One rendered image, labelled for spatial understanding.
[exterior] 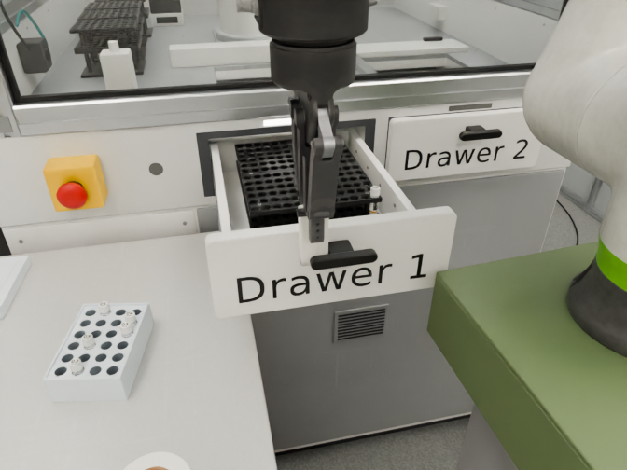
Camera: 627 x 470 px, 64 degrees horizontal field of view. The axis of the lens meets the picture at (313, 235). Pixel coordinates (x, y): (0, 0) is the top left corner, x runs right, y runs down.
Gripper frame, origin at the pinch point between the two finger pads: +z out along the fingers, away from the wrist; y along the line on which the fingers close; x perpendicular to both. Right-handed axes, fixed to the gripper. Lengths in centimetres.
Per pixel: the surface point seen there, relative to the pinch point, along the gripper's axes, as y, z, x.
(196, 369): 0.4, 17.0, -14.5
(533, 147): -30, 7, 47
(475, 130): -28.2, 2.0, 33.8
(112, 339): -3.1, 13.5, -23.8
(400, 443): -32, 93, 31
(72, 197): -24.7, 5.2, -29.7
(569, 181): -146, 85, 161
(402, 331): -32, 51, 27
